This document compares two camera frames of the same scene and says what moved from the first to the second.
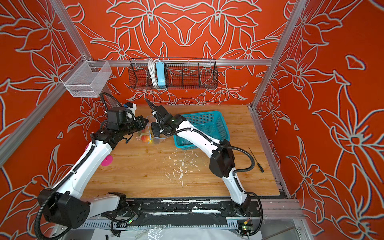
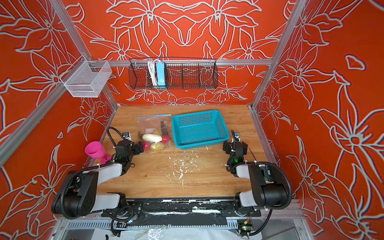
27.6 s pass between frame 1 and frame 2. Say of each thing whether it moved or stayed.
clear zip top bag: moved
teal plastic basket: stayed
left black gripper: moved
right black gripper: moved
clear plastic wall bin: stayed
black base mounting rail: stayed
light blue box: stayed
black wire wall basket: stayed
